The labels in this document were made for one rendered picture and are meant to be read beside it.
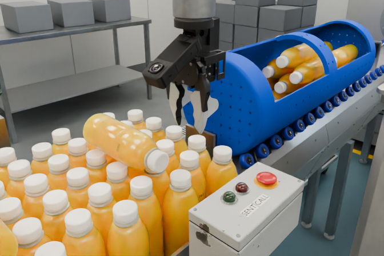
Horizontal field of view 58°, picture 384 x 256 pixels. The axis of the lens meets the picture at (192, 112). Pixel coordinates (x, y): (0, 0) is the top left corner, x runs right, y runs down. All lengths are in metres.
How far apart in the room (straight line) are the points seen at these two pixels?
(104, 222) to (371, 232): 0.88
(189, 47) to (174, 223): 0.32
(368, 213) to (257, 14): 3.76
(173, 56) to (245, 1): 4.26
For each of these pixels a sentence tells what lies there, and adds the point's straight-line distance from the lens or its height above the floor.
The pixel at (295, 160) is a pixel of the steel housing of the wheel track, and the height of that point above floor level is 0.87.
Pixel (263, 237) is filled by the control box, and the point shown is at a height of 1.06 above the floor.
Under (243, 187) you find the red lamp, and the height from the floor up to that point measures 1.11.
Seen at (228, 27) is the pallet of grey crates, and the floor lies 0.61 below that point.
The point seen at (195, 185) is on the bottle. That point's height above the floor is 1.05.
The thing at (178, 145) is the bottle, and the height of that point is 1.07.
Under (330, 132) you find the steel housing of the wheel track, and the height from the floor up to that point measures 0.86.
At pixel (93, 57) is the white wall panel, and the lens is 4.53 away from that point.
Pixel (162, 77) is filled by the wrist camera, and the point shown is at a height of 1.29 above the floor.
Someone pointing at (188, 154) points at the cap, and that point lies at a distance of 0.71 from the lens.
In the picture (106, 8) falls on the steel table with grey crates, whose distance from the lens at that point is 3.67.
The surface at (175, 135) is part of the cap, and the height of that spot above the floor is 1.09.
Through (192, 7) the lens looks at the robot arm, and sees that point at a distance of 0.59.
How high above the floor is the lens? 1.46
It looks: 23 degrees down
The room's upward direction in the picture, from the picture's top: straight up
